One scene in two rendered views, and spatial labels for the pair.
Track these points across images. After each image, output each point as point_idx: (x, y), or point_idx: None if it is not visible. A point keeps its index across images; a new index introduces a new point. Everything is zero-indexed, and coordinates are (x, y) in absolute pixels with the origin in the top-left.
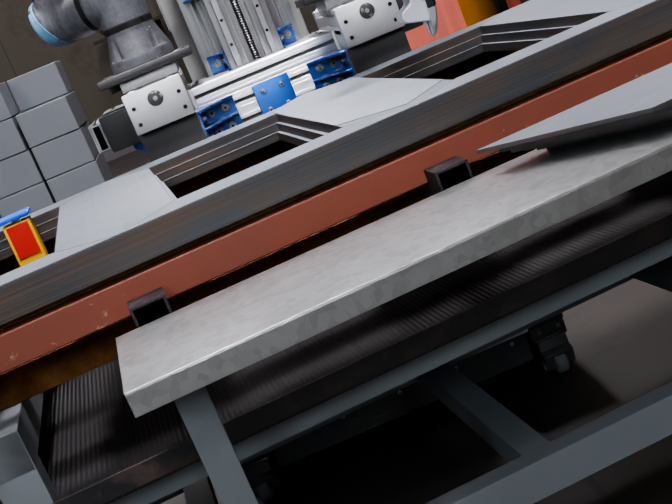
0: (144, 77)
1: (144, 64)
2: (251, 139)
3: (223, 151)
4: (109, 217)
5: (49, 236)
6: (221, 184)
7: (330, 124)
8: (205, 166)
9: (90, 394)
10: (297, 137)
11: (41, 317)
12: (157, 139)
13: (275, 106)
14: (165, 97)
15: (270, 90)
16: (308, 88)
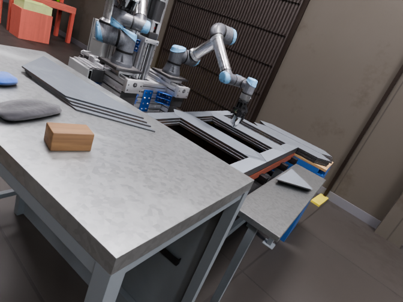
0: (126, 72)
1: (131, 70)
2: (174, 121)
3: (169, 122)
4: None
5: None
6: (241, 166)
7: (237, 150)
8: (165, 124)
9: None
10: (201, 135)
11: None
12: (125, 94)
13: (146, 97)
14: (137, 86)
15: (147, 93)
16: (154, 97)
